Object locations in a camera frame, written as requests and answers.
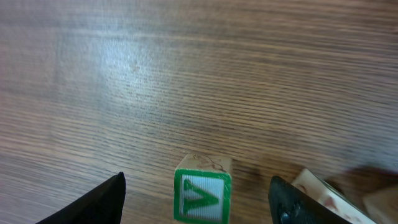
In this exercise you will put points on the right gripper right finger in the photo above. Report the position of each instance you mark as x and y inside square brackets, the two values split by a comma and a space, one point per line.
[289, 205]

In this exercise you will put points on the red M wooden block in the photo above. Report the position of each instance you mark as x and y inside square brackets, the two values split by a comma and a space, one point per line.
[329, 197]

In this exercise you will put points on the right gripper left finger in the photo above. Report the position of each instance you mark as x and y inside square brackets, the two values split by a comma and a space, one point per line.
[104, 204]

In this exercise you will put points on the green V wooden block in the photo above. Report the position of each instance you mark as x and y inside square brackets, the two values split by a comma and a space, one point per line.
[203, 189]

